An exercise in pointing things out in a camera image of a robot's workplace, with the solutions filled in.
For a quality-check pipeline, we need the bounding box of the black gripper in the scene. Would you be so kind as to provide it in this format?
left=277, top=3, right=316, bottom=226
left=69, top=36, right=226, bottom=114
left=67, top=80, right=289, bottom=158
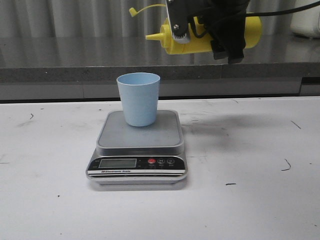
left=165, top=0, right=250, bottom=64

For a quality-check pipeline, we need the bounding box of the yellow squeeze bottle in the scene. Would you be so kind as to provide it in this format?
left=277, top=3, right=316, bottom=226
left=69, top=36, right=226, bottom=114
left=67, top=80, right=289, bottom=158
left=145, top=2, right=262, bottom=55

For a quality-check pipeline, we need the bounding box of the light blue plastic cup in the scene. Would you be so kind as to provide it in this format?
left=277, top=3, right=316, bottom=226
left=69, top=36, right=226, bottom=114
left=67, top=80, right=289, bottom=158
left=116, top=72, right=161, bottom=127

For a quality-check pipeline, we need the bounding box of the silver digital kitchen scale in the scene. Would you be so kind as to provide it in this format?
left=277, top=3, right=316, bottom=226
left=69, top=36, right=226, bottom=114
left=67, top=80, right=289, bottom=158
left=85, top=110, right=188, bottom=185

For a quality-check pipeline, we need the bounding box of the white rice cooker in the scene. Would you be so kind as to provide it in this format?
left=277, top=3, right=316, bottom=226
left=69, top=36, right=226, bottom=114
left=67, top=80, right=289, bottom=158
left=290, top=6, right=320, bottom=39

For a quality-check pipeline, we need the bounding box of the grey stone countertop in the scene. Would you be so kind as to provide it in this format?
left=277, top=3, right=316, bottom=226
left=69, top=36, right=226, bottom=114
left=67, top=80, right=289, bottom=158
left=0, top=34, right=320, bottom=102

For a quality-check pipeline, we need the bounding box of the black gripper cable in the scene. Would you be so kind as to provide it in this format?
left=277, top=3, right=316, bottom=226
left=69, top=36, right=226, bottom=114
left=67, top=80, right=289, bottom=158
left=193, top=2, right=320, bottom=40

